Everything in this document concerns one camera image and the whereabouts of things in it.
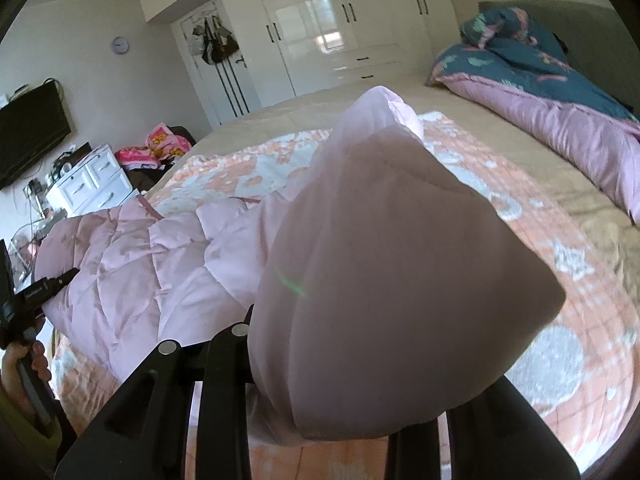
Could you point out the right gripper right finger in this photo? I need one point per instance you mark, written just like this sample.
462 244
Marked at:
497 435

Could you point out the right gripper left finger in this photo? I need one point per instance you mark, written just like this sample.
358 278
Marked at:
142 431

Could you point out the pink quilted jacket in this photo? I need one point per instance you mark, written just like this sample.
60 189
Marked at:
380 290

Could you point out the green sleeve forearm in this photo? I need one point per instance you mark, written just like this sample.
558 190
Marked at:
42 446

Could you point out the orange plaid bear blanket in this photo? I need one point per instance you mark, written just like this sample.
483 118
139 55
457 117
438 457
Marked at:
581 373

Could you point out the white drawer chest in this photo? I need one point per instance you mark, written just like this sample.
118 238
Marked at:
96 183

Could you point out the pink cartoon blanket pile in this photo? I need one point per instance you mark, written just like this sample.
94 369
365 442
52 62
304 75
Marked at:
161 147

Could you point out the bed with tan sheet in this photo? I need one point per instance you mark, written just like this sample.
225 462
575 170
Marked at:
529 185

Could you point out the white door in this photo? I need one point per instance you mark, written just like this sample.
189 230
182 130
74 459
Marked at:
226 90

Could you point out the bags hanging on door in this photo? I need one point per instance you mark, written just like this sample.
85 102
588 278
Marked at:
217 42

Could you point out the teal and pink duvet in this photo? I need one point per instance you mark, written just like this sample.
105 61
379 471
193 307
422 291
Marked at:
508 62

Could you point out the grey padded headboard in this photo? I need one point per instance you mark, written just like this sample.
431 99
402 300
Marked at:
596 42

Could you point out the white glossy wardrobe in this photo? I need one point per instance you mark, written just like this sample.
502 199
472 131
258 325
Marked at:
295 47

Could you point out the black wall television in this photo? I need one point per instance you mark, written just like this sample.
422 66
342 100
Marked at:
32 125

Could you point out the round wall clock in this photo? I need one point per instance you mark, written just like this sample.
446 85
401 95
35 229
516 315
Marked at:
120 45

